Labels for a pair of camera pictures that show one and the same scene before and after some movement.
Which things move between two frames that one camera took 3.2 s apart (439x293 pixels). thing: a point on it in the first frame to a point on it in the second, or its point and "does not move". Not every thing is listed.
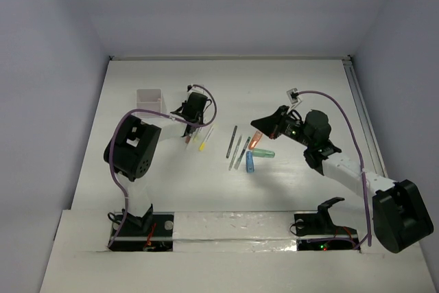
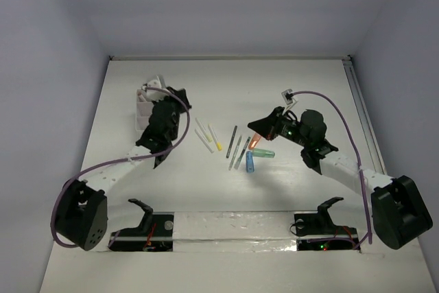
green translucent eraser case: (263, 153) does not move
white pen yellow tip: (202, 147) to (219, 145)
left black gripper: (188, 114) to (173, 101)
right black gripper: (272, 125) does not move
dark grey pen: (231, 142) does not move
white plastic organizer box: (150, 99) does not move
